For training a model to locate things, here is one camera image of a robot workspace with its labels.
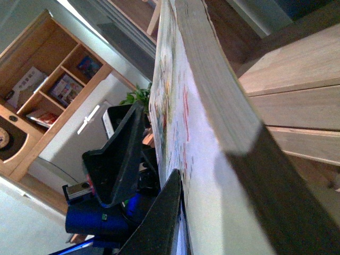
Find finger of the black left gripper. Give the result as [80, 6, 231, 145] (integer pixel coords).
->
[82, 102, 145, 207]

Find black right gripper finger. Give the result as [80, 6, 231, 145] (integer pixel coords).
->
[118, 169, 182, 254]

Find white illustrated book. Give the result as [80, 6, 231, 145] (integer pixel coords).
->
[149, 1, 275, 254]

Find right wooden shelf unit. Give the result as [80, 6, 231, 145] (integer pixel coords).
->
[197, 1, 339, 254]

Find green potted plant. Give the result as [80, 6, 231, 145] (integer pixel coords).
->
[119, 82, 152, 114]

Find red white book in cabinet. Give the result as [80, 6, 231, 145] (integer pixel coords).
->
[26, 109, 58, 128]

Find colourful book in cabinet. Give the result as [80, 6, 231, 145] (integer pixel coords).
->
[49, 74, 83, 107]

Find blue book in cabinet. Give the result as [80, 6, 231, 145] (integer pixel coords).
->
[77, 55, 102, 79]

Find wooden display cabinet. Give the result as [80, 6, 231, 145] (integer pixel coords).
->
[1, 10, 135, 181]

